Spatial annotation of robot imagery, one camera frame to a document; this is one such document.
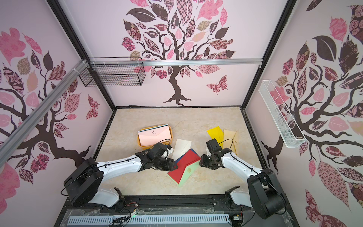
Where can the navy blue envelope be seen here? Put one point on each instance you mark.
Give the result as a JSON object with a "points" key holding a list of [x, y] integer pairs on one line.
{"points": [[190, 151]]}

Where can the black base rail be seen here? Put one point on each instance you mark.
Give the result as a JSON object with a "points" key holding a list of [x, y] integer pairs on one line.
{"points": [[216, 202]]}

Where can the red envelope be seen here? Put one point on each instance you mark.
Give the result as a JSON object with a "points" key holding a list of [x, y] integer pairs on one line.
{"points": [[176, 175]]}

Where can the light green envelope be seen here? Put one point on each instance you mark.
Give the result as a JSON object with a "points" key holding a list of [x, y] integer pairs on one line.
{"points": [[189, 170]]}

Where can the aluminium rail back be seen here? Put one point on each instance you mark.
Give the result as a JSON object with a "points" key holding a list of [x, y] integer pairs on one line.
{"points": [[183, 62]]}

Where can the black wire basket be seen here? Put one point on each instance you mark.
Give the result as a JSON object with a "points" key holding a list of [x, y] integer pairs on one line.
{"points": [[114, 72]]}

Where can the white cable duct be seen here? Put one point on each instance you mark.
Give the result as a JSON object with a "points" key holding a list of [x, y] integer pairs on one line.
{"points": [[147, 220]]}

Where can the aluminium rail left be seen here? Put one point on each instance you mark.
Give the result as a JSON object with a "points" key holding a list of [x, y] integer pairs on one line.
{"points": [[16, 138]]}

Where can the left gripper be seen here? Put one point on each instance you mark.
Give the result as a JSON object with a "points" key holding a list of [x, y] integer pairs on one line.
{"points": [[168, 165]]}

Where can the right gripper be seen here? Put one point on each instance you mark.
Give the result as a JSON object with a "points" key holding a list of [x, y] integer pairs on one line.
{"points": [[206, 161]]}

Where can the yellow envelope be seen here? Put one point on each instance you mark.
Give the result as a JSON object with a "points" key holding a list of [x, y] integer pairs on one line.
{"points": [[218, 134]]}

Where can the aluminium rail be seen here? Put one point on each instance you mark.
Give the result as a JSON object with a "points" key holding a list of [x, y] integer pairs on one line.
{"points": [[183, 62], [16, 138]]}

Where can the white wire shelf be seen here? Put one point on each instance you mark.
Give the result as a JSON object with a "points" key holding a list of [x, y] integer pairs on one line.
{"points": [[275, 99]]}

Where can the white envelope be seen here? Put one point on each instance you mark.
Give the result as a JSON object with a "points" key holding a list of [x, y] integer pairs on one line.
{"points": [[181, 147]]}

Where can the beige envelope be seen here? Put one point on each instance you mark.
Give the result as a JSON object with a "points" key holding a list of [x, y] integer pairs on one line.
{"points": [[231, 141]]}

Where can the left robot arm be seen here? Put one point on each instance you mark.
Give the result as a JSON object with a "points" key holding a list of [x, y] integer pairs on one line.
{"points": [[83, 186]]}

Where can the pink envelope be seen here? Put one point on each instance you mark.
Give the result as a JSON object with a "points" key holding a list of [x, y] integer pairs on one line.
{"points": [[154, 135]]}

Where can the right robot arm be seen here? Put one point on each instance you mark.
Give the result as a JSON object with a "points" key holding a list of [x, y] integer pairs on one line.
{"points": [[265, 194]]}

